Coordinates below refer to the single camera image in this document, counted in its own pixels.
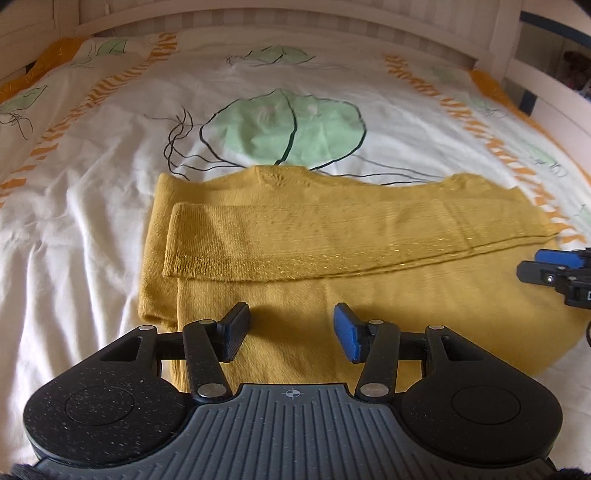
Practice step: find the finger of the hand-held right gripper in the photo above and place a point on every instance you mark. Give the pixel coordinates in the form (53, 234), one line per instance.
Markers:
(554, 256)
(535, 272)

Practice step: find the mustard yellow knit sweater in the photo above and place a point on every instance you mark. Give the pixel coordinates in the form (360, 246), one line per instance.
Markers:
(332, 230)

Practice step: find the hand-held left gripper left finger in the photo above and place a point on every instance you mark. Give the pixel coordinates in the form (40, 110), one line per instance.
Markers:
(233, 332)

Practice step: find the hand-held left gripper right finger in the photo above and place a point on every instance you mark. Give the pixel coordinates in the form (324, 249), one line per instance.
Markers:
(345, 333)

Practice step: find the white wooden bed frame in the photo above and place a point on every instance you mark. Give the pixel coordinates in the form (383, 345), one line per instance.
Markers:
(295, 21)

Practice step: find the white leaf-print duvet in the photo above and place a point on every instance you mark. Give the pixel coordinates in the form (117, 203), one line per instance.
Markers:
(106, 184)

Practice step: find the dark fuzzy item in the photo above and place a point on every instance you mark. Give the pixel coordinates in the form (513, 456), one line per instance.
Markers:
(575, 67)

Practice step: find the dark blue frame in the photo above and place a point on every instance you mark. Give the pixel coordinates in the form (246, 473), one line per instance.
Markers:
(554, 17)

